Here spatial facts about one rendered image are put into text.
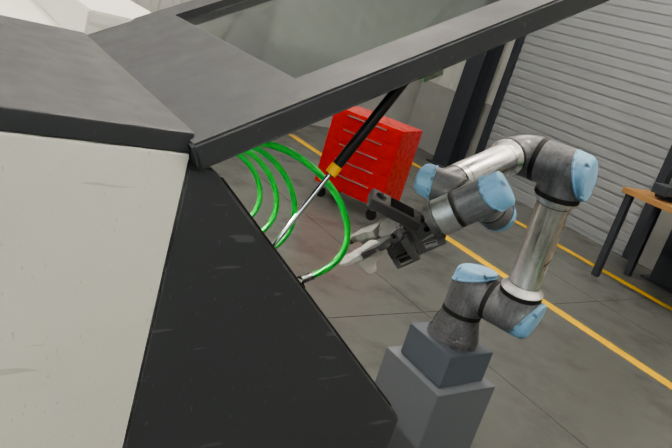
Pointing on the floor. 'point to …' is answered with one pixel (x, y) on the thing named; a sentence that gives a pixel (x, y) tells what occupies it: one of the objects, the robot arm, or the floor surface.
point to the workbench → (661, 194)
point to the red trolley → (370, 156)
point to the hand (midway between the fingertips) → (345, 249)
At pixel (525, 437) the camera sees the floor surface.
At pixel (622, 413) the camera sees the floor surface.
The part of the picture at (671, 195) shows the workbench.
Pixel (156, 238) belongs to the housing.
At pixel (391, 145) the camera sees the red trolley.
